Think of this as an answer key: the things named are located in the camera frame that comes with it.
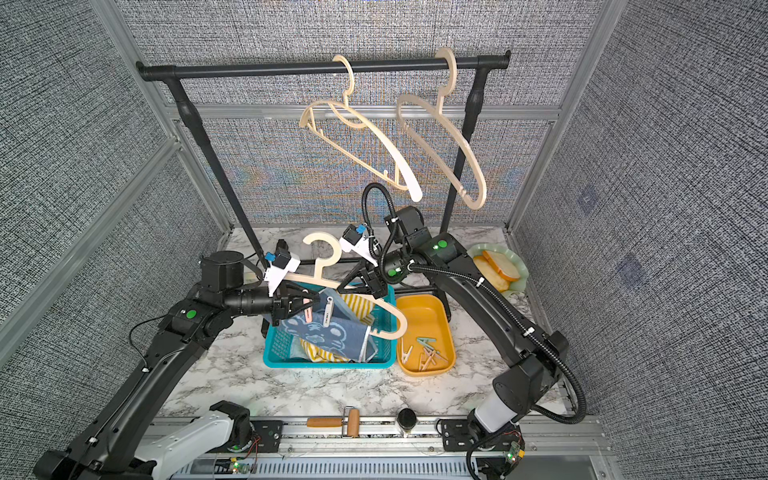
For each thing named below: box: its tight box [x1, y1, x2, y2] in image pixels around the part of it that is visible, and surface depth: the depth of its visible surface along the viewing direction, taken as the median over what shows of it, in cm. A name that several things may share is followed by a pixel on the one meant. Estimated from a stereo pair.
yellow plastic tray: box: [396, 294, 456, 377], surface depth 88 cm
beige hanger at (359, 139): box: [299, 55, 423, 202], surface depth 59 cm
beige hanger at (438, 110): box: [396, 48, 487, 210], surface depth 61 cm
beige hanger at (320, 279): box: [284, 232, 408, 341], surface depth 63 cm
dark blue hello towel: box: [281, 290, 378, 363], surface depth 68 cm
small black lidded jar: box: [397, 408, 417, 434], surface depth 69 cm
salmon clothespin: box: [303, 300, 313, 323], surface depth 65 cm
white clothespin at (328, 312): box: [323, 296, 334, 328], surface depth 66 cm
